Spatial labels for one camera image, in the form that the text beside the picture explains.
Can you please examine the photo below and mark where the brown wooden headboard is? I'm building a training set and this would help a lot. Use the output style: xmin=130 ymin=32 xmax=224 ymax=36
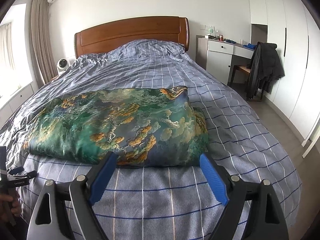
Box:
xmin=74 ymin=16 xmax=190 ymax=57

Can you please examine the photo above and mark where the green landscape print padded jacket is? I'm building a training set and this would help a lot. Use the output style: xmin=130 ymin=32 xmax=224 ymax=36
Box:
xmin=23 ymin=86 xmax=208 ymax=166

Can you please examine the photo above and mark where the beige curtain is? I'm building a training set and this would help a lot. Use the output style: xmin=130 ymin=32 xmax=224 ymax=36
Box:
xmin=30 ymin=0 xmax=57 ymax=87

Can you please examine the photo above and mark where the black jacket on chair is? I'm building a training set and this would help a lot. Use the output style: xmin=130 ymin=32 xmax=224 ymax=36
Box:
xmin=246 ymin=42 xmax=285 ymax=99

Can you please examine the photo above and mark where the blue checked duvet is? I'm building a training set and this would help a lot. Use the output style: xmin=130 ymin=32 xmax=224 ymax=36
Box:
xmin=1 ymin=40 xmax=302 ymax=239

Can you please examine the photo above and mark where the white round fan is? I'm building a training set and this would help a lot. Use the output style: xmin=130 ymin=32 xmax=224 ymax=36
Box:
xmin=57 ymin=59 xmax=69 ymax=75

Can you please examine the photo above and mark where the white desk with drawers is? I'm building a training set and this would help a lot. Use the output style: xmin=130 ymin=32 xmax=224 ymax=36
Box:
xmin=195 ymin=35 xmax=253 ymax=85

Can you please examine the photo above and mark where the wooden chair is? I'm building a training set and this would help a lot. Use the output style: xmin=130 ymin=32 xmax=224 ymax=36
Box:
xmin=228 ymin=64 xmax=258 ymax=101

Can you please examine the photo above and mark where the white wardrobe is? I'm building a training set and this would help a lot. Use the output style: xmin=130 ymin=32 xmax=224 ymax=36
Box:
xmin=249 ymin=0 xmax=319 ymax=153

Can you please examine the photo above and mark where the left hand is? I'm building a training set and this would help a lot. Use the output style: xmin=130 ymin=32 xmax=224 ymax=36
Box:
xmin=0 ymin=194 xmax=22 ymax=223

